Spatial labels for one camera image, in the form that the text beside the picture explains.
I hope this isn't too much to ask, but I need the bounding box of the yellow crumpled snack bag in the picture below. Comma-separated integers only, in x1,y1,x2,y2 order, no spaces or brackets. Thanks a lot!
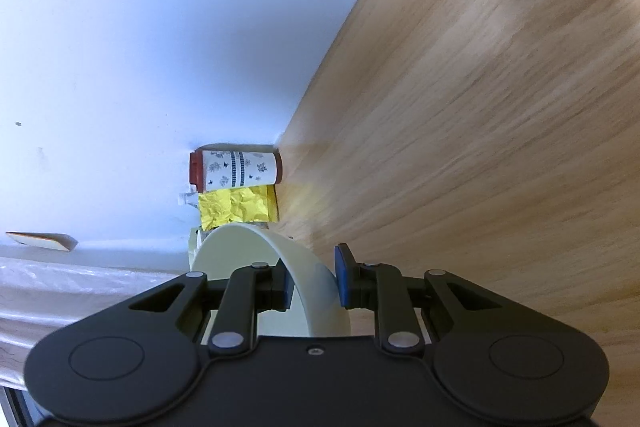
198,185,279,232

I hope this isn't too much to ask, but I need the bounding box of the light green bag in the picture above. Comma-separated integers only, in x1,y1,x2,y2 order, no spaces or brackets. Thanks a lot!
1,257,189,390

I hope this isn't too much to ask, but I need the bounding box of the red lid travel tumbler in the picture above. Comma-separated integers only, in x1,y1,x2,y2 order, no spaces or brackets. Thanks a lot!
189,150,282,193

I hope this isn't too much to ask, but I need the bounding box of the pale green bowl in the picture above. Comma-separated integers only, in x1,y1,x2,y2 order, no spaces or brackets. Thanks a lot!
190,223,350,338

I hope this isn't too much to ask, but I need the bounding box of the glass pitcher cream lid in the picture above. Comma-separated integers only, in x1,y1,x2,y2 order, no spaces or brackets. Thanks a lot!
188,228,204,269

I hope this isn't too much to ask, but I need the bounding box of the clear plastic water bottle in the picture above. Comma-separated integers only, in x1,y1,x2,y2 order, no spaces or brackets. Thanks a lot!
178,192,200,208

